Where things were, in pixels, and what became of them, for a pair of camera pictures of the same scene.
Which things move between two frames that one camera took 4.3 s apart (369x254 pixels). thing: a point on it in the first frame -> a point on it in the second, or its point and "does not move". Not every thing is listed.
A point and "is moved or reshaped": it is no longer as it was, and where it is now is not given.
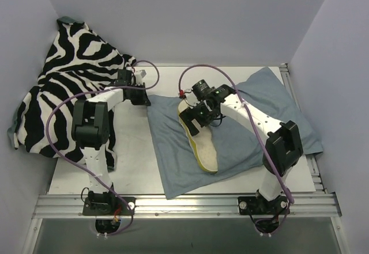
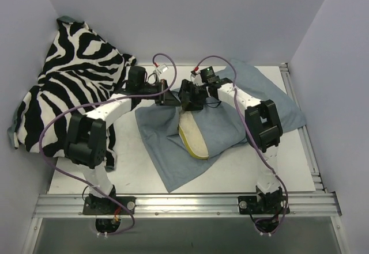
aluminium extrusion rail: [201, 204] does not move
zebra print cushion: [78, 62] does not move
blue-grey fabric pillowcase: [240, 147] is moved or reshaped
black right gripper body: [194, 118] -> [188, 95]
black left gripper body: [139, 98] -> [163, 91]
